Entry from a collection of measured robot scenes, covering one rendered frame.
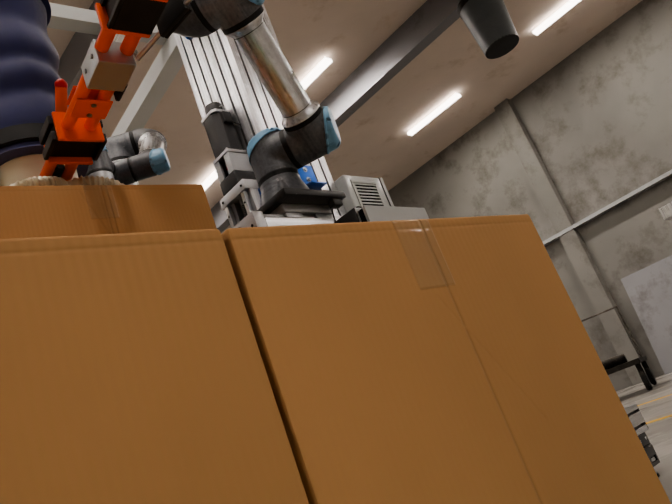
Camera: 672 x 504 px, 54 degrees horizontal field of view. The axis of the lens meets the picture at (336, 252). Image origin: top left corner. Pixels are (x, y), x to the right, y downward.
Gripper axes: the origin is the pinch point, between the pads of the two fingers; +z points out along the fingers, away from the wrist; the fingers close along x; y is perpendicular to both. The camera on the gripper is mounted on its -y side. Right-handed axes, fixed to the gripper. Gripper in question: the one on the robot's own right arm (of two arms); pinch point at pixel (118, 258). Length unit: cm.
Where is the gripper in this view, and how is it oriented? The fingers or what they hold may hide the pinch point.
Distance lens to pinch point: 186.1
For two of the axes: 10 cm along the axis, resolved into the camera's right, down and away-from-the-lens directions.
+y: 5.5, -4.7, -7.0
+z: 3.4, 8.8, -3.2
